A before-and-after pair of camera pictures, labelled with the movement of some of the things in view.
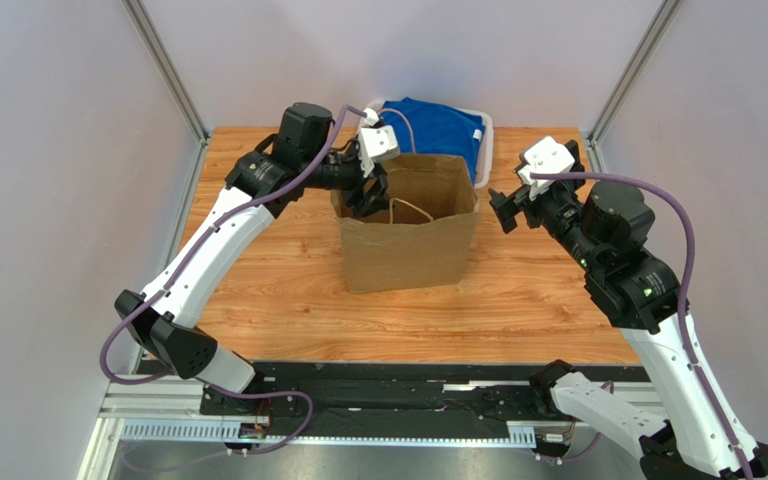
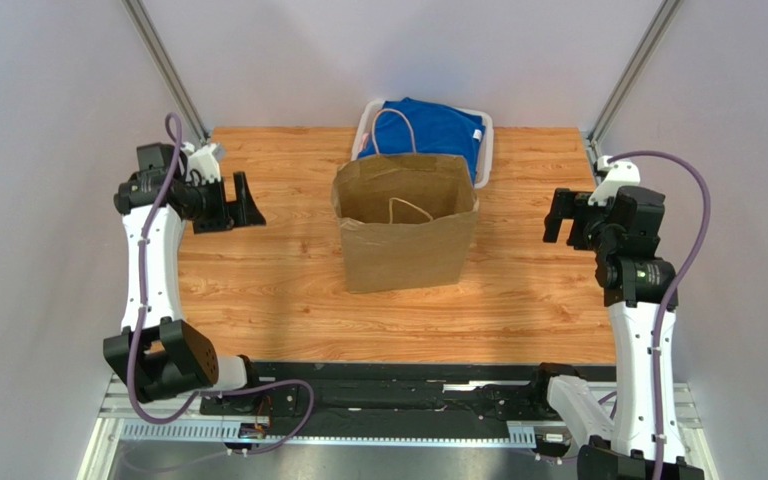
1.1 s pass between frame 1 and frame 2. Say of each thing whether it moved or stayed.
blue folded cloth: stayed
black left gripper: moved
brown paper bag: stayed
